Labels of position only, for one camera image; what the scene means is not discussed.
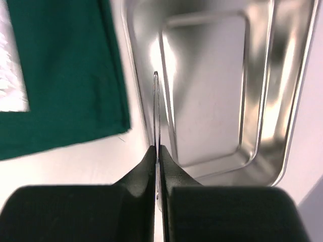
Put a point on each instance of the steel tweezers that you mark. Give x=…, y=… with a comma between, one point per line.
x=156, y=129

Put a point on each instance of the stainless steel tray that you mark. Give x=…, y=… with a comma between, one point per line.
x=230, y=78

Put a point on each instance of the green surgical cloth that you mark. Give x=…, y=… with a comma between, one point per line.
x=73, y=75

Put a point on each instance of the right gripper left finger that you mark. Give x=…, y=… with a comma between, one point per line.
x=123, y=211

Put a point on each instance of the suture packet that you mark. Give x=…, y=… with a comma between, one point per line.
x=13, y=89

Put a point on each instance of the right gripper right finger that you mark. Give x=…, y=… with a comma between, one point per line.
x=193, y=212

